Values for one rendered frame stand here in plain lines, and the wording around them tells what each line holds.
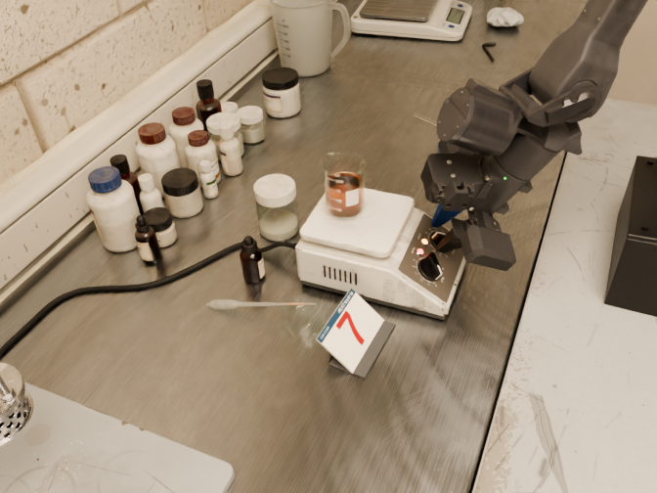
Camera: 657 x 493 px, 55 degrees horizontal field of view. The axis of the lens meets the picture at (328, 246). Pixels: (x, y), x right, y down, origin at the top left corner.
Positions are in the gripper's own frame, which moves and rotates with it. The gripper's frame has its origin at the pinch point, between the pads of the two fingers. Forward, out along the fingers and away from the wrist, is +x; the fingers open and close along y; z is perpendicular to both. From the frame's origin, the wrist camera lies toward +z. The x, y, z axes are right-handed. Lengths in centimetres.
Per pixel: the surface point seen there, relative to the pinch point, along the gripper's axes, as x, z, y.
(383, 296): 8.6, 5.8, 7.0
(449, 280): 4.0, -1.2, 5.8
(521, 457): 0.6, -3.0, 28.7
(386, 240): 3.2, 7.8, 2.5
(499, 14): 10, -35, -76
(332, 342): 9.3, 13.0, 14.2
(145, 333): 23.8, 31.7, 8.9
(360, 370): 9.7, 9.5, 16.9
